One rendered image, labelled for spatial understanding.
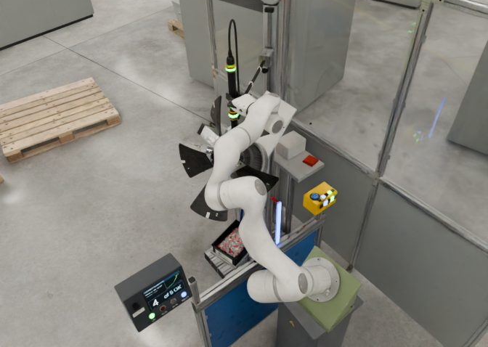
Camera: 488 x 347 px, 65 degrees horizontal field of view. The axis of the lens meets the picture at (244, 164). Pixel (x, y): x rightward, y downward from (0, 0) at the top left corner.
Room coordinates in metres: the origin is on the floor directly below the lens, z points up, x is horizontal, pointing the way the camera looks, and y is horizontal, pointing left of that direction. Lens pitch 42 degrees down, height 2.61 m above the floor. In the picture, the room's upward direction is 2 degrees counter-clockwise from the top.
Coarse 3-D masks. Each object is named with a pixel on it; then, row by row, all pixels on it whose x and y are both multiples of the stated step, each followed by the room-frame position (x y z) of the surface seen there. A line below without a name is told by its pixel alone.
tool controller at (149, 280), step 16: (144, 272) 0.88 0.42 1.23; (160, 272) 0.86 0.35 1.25; (176, 272) 0.87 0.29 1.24; (128, 288) 0.80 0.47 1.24; (144, 288) 0.79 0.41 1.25; (160, 288) 0.81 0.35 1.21; (176, 288) 0.84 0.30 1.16; (128, 304) 0.74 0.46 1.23; (144, 304) 0.76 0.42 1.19; (176, 304) 0.81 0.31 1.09; (144, 320) 0.73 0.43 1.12
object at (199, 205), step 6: (204, 192) 1.50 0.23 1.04; (198, 198) 1.48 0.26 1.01; (204, 198) 1.47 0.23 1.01; (192, 204) 1.47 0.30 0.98; (198, 204) 1.46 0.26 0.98; (204, 204) 1.45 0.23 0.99; (192, 210) 1.45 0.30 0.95; (198, 210) 1.44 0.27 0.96; (204, 210) 1.43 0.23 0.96; (210, 210) 1.43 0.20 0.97; (204, 216) 1.41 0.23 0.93; (210, 216) 1.41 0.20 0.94; (222, 216) 1.40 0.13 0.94
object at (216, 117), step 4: (220, 96) 1.87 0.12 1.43; (216, 100) 1.89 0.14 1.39; (220, 100) 1.84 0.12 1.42; (216, 104) 1.87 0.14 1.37; (220, 104) 1.83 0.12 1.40; (212, 108) 1.93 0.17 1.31; (216, 108) 1.85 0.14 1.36; (220, 108) 1.81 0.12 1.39; (216, 112) 1.84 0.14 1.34; (220, 112) 1.79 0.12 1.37; (212, 116) 1.92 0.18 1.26; (216, 116) 1.82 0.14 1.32; (220, 116) 1.78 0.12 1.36; (216, 120) 1.81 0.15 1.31; (220, 120) 1.76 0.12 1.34; (216, 124) 1.83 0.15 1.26; (220, 124) 1.74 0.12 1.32; (220, 128) 1.73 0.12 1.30; (220, 132) 1.72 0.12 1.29; (220, 136) 1.73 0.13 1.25
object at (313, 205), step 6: (318, 186) 1.48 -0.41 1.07; (324, 186) 1.48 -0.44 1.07; (312, 192) 1.43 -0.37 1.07; (318, 192) 1.43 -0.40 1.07; (324, 192) 1.43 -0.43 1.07; (336, 192) 1.43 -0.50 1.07; (306, 198) 1.40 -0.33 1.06; (318, 198) 1.39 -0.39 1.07; (324, 198) 1.39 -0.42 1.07; (306, 204) 1.40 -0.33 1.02; (312, 204) 1.37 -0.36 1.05; (318, 204) 1.35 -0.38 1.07; (330, 204) 1.41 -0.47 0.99; (312, 210) 1.36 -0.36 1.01; (318, 210) 1.35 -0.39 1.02
